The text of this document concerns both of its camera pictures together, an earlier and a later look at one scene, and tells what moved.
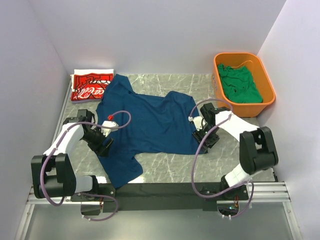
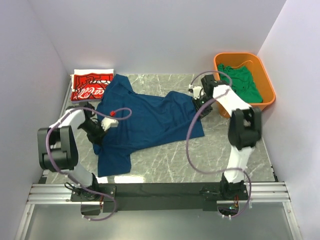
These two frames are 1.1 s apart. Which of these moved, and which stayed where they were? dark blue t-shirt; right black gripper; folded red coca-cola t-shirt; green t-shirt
Moved: dark blue t-shirt; right black gripper
Stayed: green t-shirt; folded red coca-cola t-shirt
